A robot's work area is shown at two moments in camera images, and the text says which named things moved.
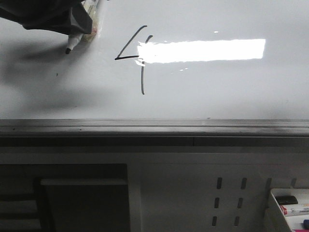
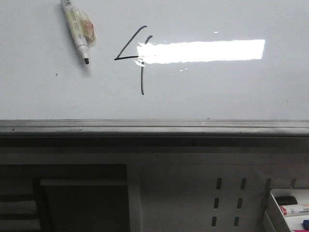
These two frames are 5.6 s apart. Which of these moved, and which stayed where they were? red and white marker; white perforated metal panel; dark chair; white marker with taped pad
Moved: white marker with taped pad
Stayed: dark chair; white perforated metal panel; red and white marker
